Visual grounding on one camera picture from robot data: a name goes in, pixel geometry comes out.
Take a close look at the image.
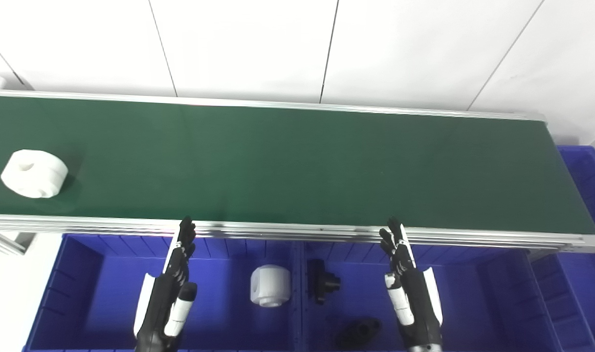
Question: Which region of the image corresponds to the aluminium conveyor leg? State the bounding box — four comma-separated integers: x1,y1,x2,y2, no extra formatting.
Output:
0,231,36,256

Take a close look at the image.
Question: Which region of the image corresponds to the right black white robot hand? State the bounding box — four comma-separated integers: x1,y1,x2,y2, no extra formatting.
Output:
379,217,444,352

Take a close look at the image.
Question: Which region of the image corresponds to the black flanged part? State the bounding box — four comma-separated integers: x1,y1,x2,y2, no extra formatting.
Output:
307,259,342,305

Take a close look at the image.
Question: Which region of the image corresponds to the white cylindrical part with hole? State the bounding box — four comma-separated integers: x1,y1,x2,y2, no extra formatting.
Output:
0,149,69,199

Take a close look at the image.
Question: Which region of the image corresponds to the blue plastic bin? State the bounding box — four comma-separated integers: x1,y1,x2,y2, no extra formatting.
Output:
529,145,595,352
297,239,564,352
22,233,303,352

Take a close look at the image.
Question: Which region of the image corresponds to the white cylindrical part with slot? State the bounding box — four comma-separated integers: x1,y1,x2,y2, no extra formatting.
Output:
250,264,292,308

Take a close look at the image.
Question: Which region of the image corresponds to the green conveyor belt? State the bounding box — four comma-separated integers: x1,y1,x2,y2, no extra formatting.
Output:
0,89,595,255

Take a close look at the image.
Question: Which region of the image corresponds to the black oval part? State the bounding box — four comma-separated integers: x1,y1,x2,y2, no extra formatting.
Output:
335,317,382,350

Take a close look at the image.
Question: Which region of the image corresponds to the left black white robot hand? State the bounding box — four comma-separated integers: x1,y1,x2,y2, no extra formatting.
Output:
132,217,198,352

